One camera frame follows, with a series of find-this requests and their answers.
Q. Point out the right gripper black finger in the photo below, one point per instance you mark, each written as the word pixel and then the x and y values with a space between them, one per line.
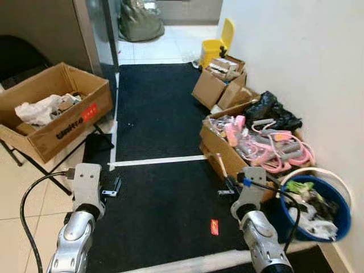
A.
pixel 228 186

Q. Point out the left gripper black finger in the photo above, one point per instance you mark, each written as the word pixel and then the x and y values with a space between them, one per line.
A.
pixel 111 189

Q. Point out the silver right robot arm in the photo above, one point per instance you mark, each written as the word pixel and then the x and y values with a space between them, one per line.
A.
pixel 264 244

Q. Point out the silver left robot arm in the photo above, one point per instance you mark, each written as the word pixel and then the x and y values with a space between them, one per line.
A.
pixel 74 239

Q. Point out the green crumpled trash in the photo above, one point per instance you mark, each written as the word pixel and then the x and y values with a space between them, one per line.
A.
pixel 296 186

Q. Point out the white crumpled trash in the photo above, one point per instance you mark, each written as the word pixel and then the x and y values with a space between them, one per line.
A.
pixel 315 227

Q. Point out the blue round rubbish bin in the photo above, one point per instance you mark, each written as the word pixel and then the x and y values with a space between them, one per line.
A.
pixel 341 219

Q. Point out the yellow plastic bin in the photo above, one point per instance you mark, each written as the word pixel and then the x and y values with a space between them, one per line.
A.
pixel 216 51

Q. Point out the plain brown cardboard box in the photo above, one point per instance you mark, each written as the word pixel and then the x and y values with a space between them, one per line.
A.
pixel 216 149

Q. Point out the small red wrapper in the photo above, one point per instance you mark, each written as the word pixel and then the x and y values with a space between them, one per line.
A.
pixel 214 227

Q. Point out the black folding stand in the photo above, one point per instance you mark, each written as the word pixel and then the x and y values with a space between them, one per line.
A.
pixel 57 183

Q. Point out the white floor tape strip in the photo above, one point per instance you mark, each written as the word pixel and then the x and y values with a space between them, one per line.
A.
pixel 159 161
pixel 115 114
pixel 227 259

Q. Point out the pink looped tubes bundle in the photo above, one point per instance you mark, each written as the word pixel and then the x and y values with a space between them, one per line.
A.
pixel 273 151

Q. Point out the printed Unitree cardboard box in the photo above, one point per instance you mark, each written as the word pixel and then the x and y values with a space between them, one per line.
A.
pixel 62 133

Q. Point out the black plastic bag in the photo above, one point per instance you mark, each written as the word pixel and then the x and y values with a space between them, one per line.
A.
pixel 273 111

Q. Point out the black floor mat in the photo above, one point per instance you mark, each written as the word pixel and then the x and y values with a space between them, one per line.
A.
pixel 159 114

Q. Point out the small open-flap cardboard box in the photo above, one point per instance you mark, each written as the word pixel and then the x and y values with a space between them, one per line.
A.
pixel 207 91

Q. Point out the white plastic bag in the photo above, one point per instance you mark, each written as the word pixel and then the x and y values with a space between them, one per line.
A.
pixel 37 111

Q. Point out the white packets stack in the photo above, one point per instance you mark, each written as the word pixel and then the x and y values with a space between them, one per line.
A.
pixel 223 67

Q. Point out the black chair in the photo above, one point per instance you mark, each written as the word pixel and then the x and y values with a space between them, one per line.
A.
pixel 17 57

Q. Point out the grey-green sack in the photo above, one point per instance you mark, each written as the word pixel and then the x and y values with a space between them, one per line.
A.
pixel 141 20

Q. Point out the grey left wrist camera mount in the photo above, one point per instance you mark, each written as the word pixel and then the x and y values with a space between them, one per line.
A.
pixel 87 185

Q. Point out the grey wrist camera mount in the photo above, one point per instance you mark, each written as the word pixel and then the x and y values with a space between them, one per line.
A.
pixel 87 185
pixel 253 190

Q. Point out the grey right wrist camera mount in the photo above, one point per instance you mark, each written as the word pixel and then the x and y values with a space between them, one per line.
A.
pixel 253 190

